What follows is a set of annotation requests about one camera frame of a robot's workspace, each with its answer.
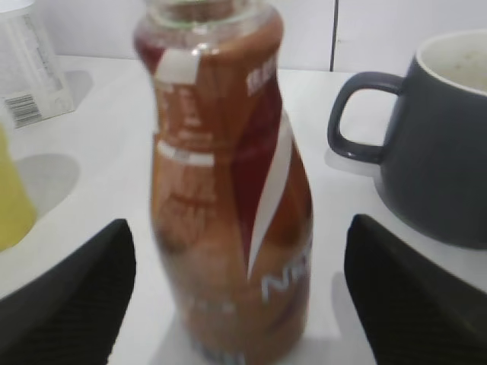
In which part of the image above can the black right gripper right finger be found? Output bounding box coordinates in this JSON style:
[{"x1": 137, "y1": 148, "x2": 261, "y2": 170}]
[{"x1": 344, "y1": 214, "x2": 486, "y2": 364}]

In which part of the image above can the white carton bottle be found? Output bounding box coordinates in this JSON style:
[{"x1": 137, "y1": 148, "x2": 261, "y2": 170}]
[{"x1": 1, "y1": 1, "x2": 75, "y2": 128}]

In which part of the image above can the brown coffee drink bottle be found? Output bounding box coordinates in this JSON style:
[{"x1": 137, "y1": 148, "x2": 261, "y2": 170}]
[{"x1": 134, "y1": 1, "x2": 314, "y2": 364}]

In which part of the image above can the dark grey ceramic mug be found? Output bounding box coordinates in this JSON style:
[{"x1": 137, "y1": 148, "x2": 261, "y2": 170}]
[{"x1": 327, "y1": 29, "x2": 486, "y2": 249}]

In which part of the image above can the yellow paper cup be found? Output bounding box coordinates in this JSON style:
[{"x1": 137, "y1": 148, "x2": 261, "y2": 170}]
[{"x1": 1, "y1": 126, "x2": 37, "y2": 251}]

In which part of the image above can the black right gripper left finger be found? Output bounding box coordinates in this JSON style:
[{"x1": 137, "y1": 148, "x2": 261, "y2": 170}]
[{"x1": 1, "y1": 219, "x2": 136, "y2": 364}]

